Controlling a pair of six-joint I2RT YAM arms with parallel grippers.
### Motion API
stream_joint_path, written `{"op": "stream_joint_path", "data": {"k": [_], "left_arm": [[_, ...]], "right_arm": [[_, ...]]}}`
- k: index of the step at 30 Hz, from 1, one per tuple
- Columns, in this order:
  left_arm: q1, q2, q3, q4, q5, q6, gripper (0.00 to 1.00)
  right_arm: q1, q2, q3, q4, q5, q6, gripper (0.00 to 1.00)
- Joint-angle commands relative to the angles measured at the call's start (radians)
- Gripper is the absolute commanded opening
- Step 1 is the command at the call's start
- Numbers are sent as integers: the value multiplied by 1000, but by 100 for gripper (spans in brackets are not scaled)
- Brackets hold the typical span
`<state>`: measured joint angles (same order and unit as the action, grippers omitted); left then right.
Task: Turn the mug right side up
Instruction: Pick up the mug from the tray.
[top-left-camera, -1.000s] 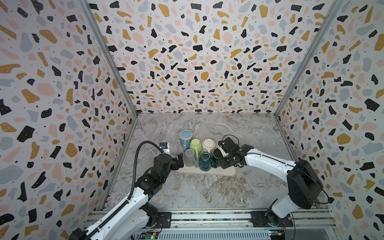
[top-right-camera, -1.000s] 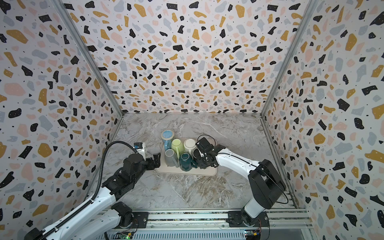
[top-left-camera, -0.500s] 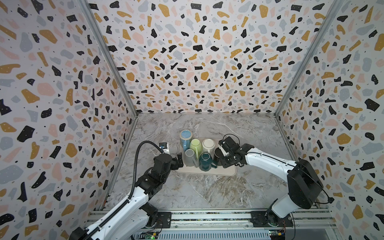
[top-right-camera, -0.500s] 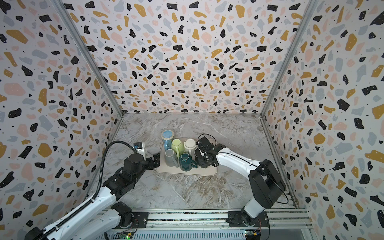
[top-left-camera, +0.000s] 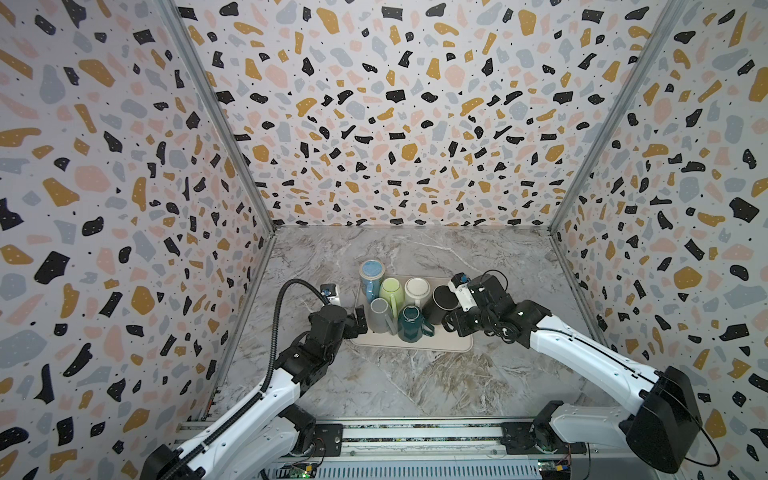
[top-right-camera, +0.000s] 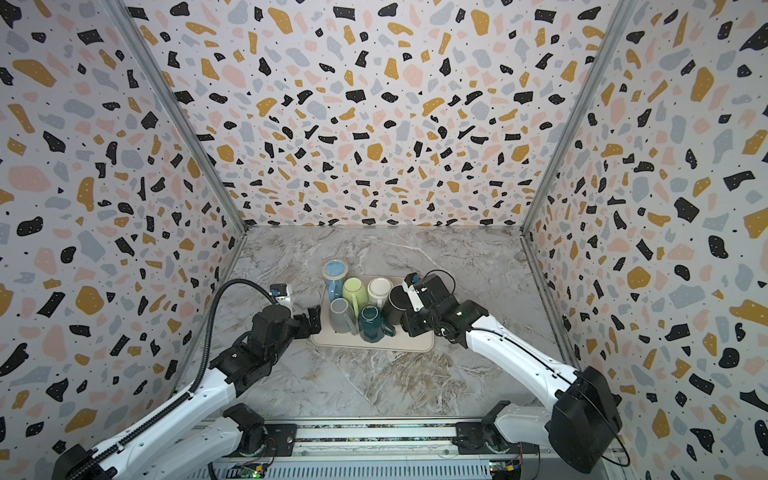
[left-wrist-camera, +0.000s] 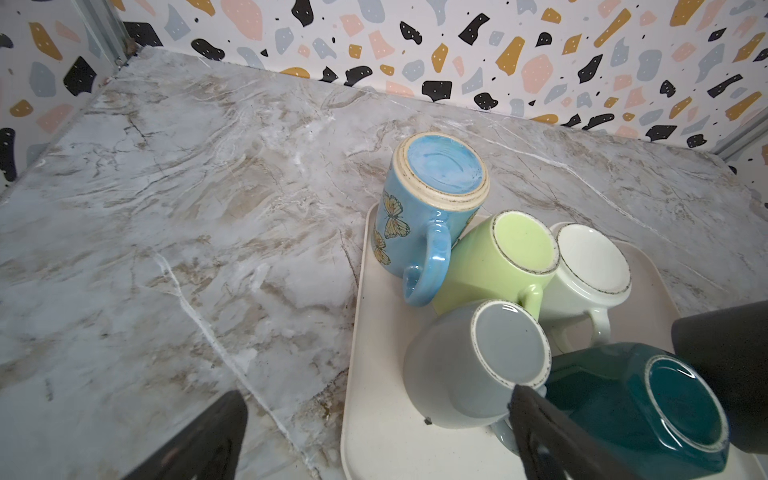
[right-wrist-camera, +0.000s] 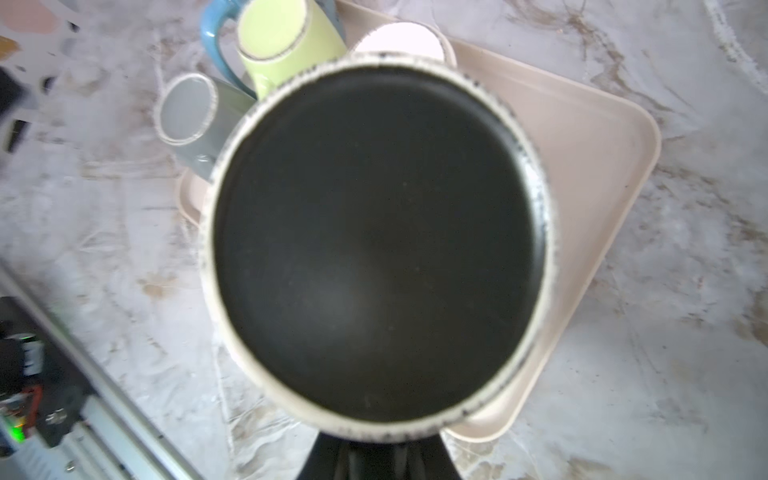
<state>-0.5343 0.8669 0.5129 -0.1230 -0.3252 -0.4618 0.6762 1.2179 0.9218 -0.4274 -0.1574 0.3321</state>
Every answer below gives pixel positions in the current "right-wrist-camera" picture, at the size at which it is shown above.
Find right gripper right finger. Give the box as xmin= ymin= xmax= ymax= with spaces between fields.
xmin=392 ymin=434 xmax=462 ymax=480

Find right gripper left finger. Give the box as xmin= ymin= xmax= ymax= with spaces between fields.
xmin=297 ymin=433 xmax=384 ymax=479

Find black mug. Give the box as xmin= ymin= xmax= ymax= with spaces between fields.
xmin=199 ymin=52 xmax=556 ymax=444

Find grey mug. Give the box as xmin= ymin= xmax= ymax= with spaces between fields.
xmin=154 ymin=73 xmax=255 ymax=181

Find light green mug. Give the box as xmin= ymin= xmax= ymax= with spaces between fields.
xmin=236 ymin=0 xmax=347 ymax=99

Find white cream mug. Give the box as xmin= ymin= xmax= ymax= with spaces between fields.
xmin=351 ymin=21 xmax=457 ymax=67

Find blue butterfly mug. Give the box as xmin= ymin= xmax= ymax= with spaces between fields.
xmin=200 ymin=1 xmax=346 ymax=99

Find right circuit board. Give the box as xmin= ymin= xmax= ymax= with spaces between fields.
xmin=1 ymin=296 xmax=95 ymax=448

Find beige plastic tray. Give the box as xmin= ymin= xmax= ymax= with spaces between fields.
xmin=177 ymin=0 xmax=662 ymax=444

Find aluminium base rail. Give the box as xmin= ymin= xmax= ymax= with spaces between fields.
xmin=1 ymin=266 xmax=201 ymax=479

